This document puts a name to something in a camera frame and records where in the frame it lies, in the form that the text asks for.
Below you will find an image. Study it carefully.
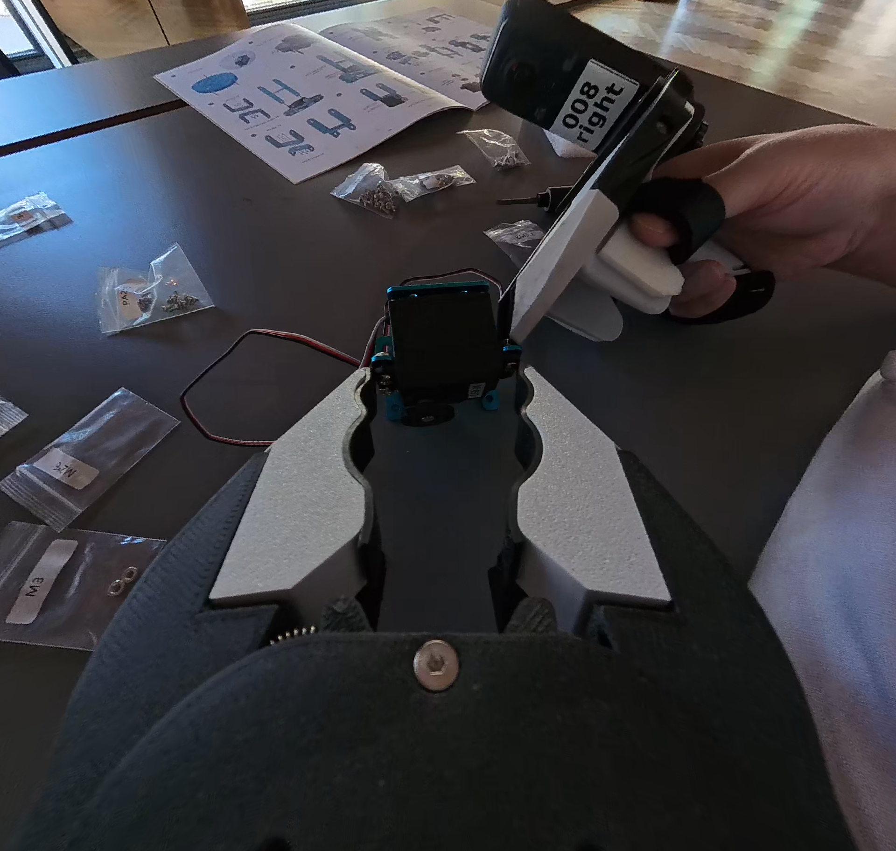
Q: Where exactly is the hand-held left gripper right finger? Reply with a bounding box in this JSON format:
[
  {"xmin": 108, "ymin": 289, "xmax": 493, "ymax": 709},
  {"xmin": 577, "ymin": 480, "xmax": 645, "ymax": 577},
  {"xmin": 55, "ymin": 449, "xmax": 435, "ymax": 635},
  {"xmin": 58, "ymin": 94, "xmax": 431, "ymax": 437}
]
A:
[{"xmin": 500, "ymin": 366, "xmax": 673, "ymax": 631}]

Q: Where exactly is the assembly instruction booklet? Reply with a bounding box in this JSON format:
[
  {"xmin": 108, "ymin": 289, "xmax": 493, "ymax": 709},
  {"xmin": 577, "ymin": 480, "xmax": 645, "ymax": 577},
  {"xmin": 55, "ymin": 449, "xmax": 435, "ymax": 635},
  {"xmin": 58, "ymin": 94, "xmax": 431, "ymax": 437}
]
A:
[{"xmin": 154, "ymin": 5, "xmax": 494, "ymax": 185}]

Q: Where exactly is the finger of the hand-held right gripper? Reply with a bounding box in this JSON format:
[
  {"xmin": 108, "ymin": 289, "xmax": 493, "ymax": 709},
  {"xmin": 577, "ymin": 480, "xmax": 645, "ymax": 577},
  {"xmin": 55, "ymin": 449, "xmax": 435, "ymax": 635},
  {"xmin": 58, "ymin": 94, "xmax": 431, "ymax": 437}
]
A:
[
  {"xmin": 498, "ymin": 182, "xmax": 622, "ymax": 343},
  {"xmin": 546, "ymin": 284, "xmax": 624, "ymax": 343}
]

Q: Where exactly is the clear bag of tiny screws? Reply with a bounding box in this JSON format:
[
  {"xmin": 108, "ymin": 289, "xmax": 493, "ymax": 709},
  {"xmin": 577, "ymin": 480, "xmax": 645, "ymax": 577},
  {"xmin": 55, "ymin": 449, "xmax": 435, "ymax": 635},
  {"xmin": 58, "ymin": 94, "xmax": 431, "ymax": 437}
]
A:
[{"xmin": 98, "ymin": 243, "xmax": 214, "ymax": 336}]

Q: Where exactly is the dark desk with cable flap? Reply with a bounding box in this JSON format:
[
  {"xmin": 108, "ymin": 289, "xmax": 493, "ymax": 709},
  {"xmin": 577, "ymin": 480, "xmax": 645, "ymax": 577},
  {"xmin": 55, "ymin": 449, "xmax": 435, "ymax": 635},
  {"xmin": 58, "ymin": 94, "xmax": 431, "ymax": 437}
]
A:
[{"xmin": 0, "ymin": 21, "xmax": 449, "ymax": 159}]

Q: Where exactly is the person's right forearm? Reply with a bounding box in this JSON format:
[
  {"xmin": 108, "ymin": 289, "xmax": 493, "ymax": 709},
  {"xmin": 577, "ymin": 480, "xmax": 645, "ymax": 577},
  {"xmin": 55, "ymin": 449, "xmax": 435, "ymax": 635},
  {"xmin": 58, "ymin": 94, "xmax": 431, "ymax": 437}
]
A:
[{"xmin": 861, "ymin": 125, "xmax": 896, "ymax": 286}]

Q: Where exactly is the clear bag with two nuts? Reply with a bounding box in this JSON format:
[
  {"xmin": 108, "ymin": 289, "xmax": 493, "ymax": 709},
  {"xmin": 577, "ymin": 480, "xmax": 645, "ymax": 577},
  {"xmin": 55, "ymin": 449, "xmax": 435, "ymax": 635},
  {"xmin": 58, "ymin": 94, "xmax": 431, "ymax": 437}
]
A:
[{"xmin": 0, "ymin": 520, "xmax": 168, "ymax": 652}]

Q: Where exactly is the servo cable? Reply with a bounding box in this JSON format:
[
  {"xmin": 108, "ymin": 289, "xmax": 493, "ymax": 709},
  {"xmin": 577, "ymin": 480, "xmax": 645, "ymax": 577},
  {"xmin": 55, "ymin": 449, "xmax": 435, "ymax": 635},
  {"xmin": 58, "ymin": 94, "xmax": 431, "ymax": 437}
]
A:
[{"xmin": 179, "ymin": 267, "xmax": 505, "ymax": 446}]

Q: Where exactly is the clear labelled bag of nuts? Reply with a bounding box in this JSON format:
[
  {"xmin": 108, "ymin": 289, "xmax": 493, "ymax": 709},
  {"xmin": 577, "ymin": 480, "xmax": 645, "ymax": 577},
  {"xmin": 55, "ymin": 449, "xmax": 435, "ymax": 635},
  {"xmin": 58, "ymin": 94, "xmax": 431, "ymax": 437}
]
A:
[{"xmin": 392, "ymin": 165, "xmax": 477, "ymax": 201}]

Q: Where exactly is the crumpled clear bag of nuts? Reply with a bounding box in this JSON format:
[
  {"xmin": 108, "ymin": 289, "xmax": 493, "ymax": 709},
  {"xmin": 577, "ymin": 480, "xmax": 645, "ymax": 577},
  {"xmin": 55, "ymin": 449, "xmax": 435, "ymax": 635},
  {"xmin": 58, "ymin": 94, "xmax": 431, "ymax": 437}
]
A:
[{"xmin": 330, "ymin": 162, "xmax": 407, "ymax": 218}]

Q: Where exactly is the blue servo bracket assembly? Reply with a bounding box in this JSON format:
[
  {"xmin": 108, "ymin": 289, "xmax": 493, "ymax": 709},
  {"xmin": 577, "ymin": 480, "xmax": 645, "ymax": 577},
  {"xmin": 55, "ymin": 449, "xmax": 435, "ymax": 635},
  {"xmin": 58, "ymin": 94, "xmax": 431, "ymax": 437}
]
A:
[{"xmin": 370, "ymin": 280, "xmax": 525, "ymax": 426}]

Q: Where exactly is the person's right hand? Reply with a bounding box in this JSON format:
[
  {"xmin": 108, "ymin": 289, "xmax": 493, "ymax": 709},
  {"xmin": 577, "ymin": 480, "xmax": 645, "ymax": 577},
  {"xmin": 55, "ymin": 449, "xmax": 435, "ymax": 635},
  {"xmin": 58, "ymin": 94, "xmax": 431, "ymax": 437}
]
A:
[{"xmin": 628, "ymin": 125, "xmax": 876, "ymax": 320}]

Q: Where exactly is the clear bag with orange part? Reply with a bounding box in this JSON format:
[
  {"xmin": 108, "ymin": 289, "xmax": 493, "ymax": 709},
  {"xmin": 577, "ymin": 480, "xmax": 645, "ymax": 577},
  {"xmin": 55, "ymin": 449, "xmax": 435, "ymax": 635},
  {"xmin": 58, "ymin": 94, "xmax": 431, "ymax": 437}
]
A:
[{"xmin": 0, "ymin": 191, "xmax": 73, "ymax": 248}]

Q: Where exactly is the clear labelled flat bag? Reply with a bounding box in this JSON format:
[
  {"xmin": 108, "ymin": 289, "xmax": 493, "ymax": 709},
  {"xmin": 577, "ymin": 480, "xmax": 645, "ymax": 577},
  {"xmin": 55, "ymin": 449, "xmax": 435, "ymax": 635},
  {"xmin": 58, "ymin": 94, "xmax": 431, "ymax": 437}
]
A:
[{"xmin": 0, "ymin": 387, "xmax": 181, "ymax": 533}]

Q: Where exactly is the small clear bag of screws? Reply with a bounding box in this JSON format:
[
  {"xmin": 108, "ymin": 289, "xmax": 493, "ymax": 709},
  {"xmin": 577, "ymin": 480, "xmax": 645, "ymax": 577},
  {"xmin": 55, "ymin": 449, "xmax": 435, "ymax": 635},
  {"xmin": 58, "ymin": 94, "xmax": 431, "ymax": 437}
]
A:
[{"xmin": 484, "ymin": 219, "xmax": 548, "ymax": 265}]

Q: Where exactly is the person's white t-shirt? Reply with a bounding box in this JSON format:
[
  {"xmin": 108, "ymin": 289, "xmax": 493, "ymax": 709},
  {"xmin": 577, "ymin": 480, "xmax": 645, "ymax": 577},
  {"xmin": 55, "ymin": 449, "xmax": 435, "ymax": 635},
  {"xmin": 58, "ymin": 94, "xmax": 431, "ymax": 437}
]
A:
[{"xmin": 749, "ymin": 350, "xmax": 896, "ymax": 851}]

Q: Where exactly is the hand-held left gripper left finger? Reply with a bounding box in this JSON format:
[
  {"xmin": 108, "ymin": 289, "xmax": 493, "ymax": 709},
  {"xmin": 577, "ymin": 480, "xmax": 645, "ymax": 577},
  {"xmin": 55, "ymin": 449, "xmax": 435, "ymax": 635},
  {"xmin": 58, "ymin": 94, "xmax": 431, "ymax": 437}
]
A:
[{"xmin": 209, "ymin": 368, "xmax": 385, "ymax": 631}]

